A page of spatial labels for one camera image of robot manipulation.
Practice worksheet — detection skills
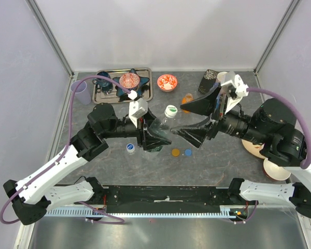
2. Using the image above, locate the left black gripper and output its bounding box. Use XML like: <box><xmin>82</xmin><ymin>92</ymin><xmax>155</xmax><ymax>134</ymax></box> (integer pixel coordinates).
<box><xmin>102</xmin><ymin>107</ymin><xmax>172</xmax><ymax>150</ymax></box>

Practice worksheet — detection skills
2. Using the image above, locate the metal tray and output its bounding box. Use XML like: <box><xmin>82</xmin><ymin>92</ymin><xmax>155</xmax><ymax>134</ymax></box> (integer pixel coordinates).
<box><xmin>92</xmin><ymin>68</ymin><xmax>153</xmax><ymax>104</ymax></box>

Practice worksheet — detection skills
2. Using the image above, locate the blue star-shaped dish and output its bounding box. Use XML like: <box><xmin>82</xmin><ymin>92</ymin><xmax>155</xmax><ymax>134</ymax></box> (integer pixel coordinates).
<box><xmin>113</xmin><ymin>68</ymin><xmax>150</xmax><ymax>102</ymax></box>

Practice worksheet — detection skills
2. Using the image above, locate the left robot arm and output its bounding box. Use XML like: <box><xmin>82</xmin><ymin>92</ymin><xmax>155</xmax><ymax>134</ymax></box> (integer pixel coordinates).
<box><xmin>3</xmin><ymin>103</ymin><xmax>171</xmax><ymax>225</ymax></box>

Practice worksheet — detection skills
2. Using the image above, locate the white green bottle cap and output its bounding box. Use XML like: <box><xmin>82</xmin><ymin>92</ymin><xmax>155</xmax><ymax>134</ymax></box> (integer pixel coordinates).
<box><xmin>164</xmin><ymin>105</ymin><xmax>178</xmax><ymax>118</ymax></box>

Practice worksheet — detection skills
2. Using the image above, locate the black floral square plate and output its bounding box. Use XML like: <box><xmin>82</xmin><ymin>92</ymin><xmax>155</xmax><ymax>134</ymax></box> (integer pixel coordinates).
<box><xmin>198</xmin><ymin>69</ymin><xmax>219</xmax><ymax>94</ymax></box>

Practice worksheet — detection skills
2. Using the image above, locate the white bowl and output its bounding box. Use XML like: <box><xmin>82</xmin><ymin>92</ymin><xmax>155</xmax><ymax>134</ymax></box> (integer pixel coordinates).
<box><xmin>263</xmin><ymin>158</ymin><xmax>291</xmax><ymax>181</ymax></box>

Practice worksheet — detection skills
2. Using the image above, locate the orange juice bottle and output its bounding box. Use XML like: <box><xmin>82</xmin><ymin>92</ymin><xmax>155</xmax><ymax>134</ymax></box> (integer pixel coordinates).
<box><xmin>181</xmin><ymin>93</ymin><xmax>194</xmax><ymax>105</ymax></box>

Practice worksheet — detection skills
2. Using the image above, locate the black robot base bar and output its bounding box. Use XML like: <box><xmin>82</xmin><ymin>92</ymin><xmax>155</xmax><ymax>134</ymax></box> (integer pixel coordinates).
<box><xmin>88</xmin><ymin>185</ymin><xmax>246</xmax><ymax>213</ymax></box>

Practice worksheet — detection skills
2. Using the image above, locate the orange floral bowl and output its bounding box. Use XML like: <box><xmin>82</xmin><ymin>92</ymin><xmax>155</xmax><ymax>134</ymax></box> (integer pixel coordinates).
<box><xmin>157</xmin><ymin>74</ymin><xmax>178</xmax><ymax>92</ymax></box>

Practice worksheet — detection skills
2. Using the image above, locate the beige bird plate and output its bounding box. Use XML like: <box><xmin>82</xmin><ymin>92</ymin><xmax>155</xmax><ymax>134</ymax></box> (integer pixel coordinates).
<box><xmin>242</xmin><ymin>140</ymin><xmax>265</xmax><ymax>159</ymax></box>

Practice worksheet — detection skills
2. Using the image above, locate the dark blue mug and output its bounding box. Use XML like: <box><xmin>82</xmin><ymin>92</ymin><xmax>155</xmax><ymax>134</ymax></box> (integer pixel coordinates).
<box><xmin>93</xmin><ymin>71</ymin><xmax>113</xmax><ymax>91</ymax></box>

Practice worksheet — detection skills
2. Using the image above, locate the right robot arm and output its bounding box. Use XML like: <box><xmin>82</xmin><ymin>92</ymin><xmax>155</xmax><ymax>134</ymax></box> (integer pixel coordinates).
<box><xmin>171</xmin><ymin>84</ymin><xmax>311</xmax><ymax>218</ymax></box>

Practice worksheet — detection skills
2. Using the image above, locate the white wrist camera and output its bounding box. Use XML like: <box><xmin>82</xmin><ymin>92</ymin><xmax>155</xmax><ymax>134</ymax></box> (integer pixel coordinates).
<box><xmin>220</xmin><ymin>71</ymin><xmax>248</xmax><ymax>114</ymax></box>
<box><xmin>128</xmin><ymin>90</ymin><xmax>148</xmax><ymax>128</ymax></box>

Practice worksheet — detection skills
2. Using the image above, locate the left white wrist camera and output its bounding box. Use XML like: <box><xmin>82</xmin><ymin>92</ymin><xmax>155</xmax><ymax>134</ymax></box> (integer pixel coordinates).
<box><xmin>128</xmin><ymin>90</ymin><xmax>148</xmax><ymax>128</ymax></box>

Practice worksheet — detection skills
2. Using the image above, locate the white slotted cable duct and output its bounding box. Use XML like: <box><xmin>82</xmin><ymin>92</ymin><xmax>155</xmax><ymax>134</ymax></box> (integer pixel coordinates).
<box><xmin>45</xmin><ymin>205</ymin><xmax>236</xmax><ymax>219</ymax></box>

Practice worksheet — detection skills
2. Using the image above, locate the pink white mug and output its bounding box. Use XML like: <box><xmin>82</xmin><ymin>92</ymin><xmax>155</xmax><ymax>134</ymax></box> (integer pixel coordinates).
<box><xmin>216</xmin><ymin>72</ymin><xmax>227</xmax><ymax>84</ymax></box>

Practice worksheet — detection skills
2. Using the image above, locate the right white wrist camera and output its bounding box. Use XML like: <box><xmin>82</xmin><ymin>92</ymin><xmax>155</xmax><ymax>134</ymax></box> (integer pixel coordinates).
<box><xmin>220</xmin><ymin>71</ymin><xmax>248</xmax><ymax>114</ymax></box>

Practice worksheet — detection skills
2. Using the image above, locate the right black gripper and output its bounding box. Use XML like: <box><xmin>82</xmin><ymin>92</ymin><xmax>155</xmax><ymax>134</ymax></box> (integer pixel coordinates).
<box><xmin>171</xmin><ymin>81</ymin><xmax>269</xmax><ymax>147</ymax></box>

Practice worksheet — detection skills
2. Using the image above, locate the blue bottle cap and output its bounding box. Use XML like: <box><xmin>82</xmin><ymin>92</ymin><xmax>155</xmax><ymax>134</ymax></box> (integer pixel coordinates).
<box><xmin>185</xmin><ymin>149</ymin><xmax>192</xmax><ymax>156</ymax></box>

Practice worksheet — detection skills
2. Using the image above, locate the red patterned bowl on star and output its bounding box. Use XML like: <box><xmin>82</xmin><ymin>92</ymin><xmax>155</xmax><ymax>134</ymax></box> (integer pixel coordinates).
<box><xmin>119</xmin><ymin>73</ymin><xmax>140</xmax><ymax>90</ymax></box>

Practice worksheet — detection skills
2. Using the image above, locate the orange bottle cap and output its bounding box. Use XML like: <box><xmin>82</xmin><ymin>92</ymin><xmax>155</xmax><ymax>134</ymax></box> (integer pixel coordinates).
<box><xmin>172</xmin><ymin>148</ymin><xmax>180</xmax><ymax>157</ymax></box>

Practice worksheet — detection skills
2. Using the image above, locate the clear bottle blue-white cap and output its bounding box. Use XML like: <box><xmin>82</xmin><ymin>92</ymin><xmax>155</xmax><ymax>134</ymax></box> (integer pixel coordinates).
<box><xmin>125</xmin><ymin>143</ymin><xmax>141</xmax><ymax>168</ymax></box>

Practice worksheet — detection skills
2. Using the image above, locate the green label clear bottle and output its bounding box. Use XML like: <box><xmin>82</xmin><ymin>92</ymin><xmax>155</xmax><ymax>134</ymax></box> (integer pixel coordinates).
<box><xmin>144</xmin><ymin>114</ymin><xmax>175</xmax><ymax>160</ymax></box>

